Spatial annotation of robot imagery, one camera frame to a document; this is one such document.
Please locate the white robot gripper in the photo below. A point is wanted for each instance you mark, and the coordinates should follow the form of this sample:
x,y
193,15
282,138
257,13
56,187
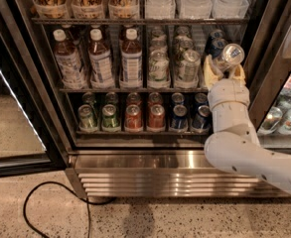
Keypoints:
x,y
227,94

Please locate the red bull can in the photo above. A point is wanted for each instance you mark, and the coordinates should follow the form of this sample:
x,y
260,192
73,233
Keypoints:
x,y
231,55
216,47
216,33

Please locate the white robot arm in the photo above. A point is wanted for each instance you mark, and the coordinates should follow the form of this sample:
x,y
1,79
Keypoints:
x,y
233,147

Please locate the front white can right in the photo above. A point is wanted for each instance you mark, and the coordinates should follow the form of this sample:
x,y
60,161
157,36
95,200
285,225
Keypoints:
x,y
188,64

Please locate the front right blue can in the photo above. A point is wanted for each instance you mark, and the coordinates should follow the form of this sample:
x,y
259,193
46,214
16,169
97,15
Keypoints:
x,y
202,119

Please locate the blue can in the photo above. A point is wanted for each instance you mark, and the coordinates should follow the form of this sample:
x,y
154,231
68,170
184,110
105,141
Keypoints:
x,y
202,119
179,117

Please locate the front left blue can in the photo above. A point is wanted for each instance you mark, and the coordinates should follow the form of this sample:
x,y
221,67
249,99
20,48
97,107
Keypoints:
x,y
179,117

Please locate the front white green can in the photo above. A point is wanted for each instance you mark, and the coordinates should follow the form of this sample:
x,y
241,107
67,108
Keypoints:
x,y
158,69

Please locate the front right red can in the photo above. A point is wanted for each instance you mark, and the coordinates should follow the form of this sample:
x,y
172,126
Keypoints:
x,y
156,120

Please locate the front left red can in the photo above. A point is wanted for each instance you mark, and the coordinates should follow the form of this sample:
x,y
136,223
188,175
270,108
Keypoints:
x,y
133,118

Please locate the front left green can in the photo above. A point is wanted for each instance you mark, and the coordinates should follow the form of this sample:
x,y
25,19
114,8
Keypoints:
x,y
87,119

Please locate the steel fridge bottom grille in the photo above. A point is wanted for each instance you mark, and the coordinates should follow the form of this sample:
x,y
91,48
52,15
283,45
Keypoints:
x,y
167,175

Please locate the open glass fridge door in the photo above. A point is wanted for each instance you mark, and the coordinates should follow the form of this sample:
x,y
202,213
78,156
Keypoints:
x,y
29,135

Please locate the right brown tea bottle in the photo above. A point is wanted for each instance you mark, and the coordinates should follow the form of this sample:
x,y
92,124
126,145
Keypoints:
x,y
131,59

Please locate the brown tea bottle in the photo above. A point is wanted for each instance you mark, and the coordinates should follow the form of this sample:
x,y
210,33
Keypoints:
x,y
131,59
69,61
100,57

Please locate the middle brown tea bottle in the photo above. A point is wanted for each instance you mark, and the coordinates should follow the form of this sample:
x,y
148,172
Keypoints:
x,y
100,57

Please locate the left brown tea bottle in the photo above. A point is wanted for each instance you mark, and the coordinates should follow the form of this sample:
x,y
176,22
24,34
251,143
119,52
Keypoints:
x,y
69,61

